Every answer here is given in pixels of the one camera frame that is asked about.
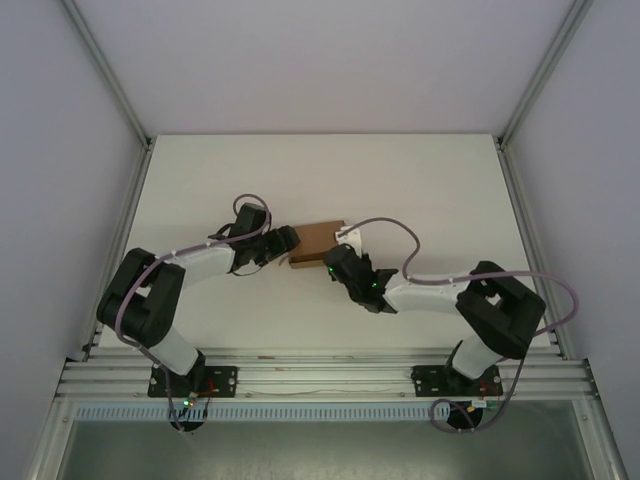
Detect slotted grey cable duct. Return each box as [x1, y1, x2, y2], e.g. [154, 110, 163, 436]
[74, 403, 501, 422]

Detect grey metal panel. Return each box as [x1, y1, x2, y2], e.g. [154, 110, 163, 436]
[29, 399, 629, 480]

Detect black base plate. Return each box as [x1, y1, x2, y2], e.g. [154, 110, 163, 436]
[147, 364, 239, 399]
[409, 364, 503, 400]

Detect aluminium mounting rail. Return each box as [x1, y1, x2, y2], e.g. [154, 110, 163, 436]
[57, 347, 599, 401]

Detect aluminium frame post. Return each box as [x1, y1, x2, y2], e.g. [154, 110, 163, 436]
[494, 0, 594, 149]
[59, 0, 154, 149]

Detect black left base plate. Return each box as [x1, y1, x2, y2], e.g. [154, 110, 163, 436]
[147, 364, 239, 399]

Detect aluminium table side rail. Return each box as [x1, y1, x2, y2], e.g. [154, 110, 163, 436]
[79, 142, 154, 361]
[494, 142, 571, 361]

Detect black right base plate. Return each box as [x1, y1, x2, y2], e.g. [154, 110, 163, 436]
[409, 364, 503, 400]

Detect brown cardboard box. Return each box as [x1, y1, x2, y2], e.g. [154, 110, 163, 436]
[288, 218, 347, 271]

